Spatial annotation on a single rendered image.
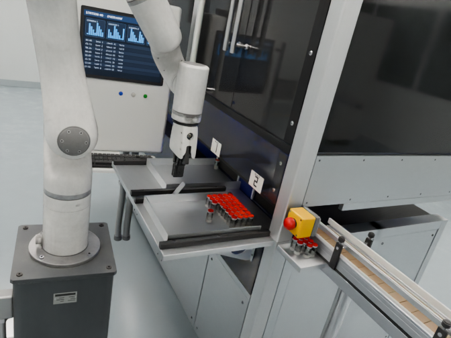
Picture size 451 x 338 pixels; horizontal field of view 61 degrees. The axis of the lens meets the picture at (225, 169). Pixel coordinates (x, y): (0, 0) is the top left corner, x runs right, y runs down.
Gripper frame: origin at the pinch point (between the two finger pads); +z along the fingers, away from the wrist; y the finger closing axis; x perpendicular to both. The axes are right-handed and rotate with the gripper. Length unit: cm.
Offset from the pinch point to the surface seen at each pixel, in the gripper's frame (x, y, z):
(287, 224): -31.1, -18.7, 10.7
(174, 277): -34, 59, 94
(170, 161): -19, 54, 20
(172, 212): -5.8, 12.5, 22.3
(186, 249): -2.5, -9.5, 22.5
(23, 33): 26, 544, 32
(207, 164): -39, 54, 22
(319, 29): -35, -5, -46
